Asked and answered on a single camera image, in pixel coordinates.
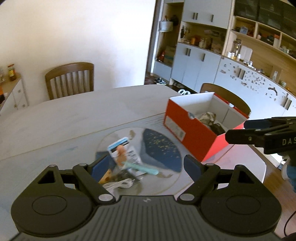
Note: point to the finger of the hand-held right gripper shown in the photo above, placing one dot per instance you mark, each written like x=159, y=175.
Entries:
x=259, y=124
x=245, y=137

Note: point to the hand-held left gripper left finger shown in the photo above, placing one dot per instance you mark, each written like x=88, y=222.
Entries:
x=99, y=168

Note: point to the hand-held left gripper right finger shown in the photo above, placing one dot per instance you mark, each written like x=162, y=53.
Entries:
x=193, y=165

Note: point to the dark plastic packet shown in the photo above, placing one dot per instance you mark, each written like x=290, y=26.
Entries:
x=122, y=176

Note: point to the red cardboard box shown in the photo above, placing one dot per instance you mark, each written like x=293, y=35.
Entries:
x=198, y=139

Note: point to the black snack packet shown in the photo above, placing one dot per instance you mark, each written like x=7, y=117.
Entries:
x=217, y=129

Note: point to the blue white snack packet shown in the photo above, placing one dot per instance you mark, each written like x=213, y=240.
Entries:
x=122, y=150

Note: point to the silver foil packet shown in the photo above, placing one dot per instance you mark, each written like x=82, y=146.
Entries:
x=207, y=117

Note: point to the teal plastic stick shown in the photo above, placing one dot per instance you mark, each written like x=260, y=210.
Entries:
x=143, y=169

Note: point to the white desktop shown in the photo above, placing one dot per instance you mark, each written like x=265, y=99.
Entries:
x=69, y=120

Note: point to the blue cloth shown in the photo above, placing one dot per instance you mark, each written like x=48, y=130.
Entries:
x=291, y=176

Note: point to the wooden slat-back chair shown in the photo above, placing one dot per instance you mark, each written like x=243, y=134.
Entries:
x=231, y=95
x=69, y=67

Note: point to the white plastic container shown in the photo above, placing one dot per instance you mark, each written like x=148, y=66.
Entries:
x=246, y=53

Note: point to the white slippers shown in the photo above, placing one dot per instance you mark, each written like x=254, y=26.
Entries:
x=184, y=92

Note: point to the tall glass jar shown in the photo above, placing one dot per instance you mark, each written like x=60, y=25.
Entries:
x=237, y=48

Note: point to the black sneakers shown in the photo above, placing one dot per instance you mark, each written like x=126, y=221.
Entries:
x=161, y=81

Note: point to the yellow bottle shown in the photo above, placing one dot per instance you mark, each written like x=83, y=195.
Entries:
x=193, y=40

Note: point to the printed cardboard box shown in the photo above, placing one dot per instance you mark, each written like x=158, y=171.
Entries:
x=170, y=55

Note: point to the white side cabinet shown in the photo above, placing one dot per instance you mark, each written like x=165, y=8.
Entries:
x=17, y=92

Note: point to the red canister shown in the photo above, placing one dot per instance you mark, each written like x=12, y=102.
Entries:
x=161, y=56

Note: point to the red sauce bottle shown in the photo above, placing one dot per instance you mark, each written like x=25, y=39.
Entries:
x=12, y=73

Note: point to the grey tote bag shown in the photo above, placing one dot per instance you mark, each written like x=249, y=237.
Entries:
x=166, y=25

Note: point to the white wooden wall cabinet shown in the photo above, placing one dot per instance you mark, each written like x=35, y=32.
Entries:
x=196, y=64

